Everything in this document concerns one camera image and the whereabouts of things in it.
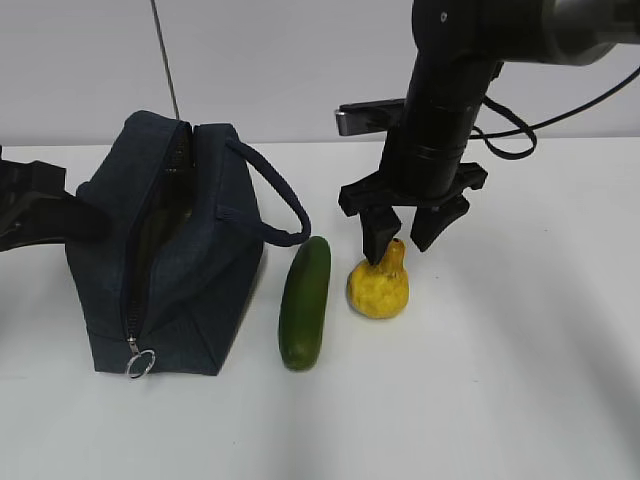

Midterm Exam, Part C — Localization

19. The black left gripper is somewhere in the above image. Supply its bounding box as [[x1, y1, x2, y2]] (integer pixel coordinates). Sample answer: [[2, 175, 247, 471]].
[[1, 159, 111, 252]]

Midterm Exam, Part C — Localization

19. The dark blue lunch bag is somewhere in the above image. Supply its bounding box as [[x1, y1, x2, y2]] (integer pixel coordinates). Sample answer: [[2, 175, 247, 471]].
[[66, 111, 311, 379]]

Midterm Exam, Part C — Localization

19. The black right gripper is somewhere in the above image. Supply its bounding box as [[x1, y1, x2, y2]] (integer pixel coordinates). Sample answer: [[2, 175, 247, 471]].
[[337, 161, 489, 265]]

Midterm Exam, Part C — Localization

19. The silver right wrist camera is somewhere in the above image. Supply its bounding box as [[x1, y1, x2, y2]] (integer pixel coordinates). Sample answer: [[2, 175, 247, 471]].
[[334, 98, 405, 137]]

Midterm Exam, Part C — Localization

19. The metal zipper pull ring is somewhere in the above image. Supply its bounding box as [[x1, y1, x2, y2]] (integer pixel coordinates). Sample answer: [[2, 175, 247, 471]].
[[124, 337, 157, 380]]

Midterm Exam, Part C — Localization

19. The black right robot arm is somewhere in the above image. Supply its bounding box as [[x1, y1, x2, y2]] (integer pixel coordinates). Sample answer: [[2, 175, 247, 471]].
[[335, 1, 639, 265]]

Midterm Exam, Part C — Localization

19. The green cucumber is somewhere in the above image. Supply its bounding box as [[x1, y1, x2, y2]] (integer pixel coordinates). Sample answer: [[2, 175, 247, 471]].
[[278, 236, 331, 372]]

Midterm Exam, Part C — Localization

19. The yellow pear-shaped gourd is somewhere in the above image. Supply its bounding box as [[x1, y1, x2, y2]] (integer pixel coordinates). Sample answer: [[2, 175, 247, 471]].
[[346, 238, 410, 320]]

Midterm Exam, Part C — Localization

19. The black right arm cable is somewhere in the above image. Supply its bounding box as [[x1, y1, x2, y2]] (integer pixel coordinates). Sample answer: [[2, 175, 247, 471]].
[[469, 64, 640, 162]]

